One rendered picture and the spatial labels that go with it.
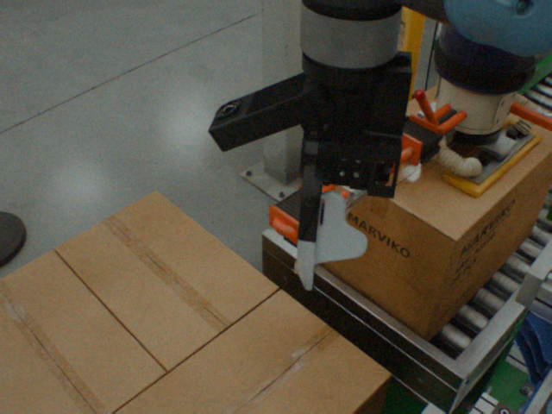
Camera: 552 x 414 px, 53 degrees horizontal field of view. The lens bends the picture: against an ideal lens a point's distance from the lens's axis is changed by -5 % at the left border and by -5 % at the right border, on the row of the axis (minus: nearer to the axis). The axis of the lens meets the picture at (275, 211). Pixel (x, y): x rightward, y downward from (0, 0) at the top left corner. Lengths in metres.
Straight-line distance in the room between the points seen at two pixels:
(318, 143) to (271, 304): 1.15
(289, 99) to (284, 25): 1.88
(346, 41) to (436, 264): 0.95
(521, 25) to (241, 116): 0.25
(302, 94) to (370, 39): 0.08
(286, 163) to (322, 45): 2.27
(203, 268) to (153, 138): 1.59
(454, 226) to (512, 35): 0.97
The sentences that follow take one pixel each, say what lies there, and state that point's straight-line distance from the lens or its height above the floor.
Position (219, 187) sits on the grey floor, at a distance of 2.80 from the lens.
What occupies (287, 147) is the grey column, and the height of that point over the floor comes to 0.24.
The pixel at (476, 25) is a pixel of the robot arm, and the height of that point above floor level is 1.67.
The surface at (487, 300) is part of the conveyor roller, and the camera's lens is 1.70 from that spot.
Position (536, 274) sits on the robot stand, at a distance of 1.17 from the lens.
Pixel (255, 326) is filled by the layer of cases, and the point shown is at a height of 0.54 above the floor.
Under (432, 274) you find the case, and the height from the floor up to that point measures 0.82.
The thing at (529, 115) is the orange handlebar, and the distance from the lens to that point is 1.44.
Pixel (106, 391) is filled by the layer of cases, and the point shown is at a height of 0.54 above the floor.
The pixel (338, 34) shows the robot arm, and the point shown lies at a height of 1.62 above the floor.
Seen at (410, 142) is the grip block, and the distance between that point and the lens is 1.22.
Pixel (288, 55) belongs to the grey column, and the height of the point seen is 0.70.
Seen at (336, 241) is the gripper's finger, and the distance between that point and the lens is 0.50.
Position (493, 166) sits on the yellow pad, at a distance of 1.43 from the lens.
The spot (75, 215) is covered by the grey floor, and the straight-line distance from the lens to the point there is 2.80.
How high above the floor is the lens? 1.79
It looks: 42 degrees down
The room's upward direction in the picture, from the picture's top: straight up
